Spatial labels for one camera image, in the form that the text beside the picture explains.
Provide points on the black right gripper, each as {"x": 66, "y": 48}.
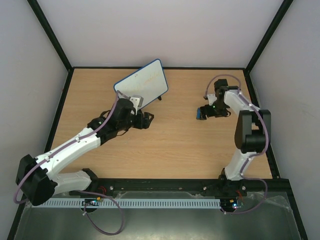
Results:
{"x": 206, "y": 111}

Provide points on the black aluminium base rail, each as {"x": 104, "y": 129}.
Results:
{"x": 205, "y": 187}

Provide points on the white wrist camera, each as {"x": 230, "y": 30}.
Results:
{"x": 137, "y": 101}
{"x": 211, "y": 98}

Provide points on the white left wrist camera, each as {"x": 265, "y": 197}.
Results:
{"x": 137, "y": 101}

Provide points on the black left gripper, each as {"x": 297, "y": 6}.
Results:
{"x": 143, "y": 122}

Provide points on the black cage frame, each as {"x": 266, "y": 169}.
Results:
{"x": 284, "y": 7}

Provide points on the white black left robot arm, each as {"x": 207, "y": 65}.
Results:
{"x": 39, "y": 178}

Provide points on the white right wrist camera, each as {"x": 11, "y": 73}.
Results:
{"x": 211, "y": 98}

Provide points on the blue whiteboard eraser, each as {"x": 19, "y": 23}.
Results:
{"x": 199, "y": 114}

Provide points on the blue framed whiteboard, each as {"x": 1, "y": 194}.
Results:
{"x": 147, "y": 83}

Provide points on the grey slotted cable duct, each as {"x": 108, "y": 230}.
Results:
{"x": 132, "y": 203}

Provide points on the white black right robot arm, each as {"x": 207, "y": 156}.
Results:
{"x": 253, "y": 128}

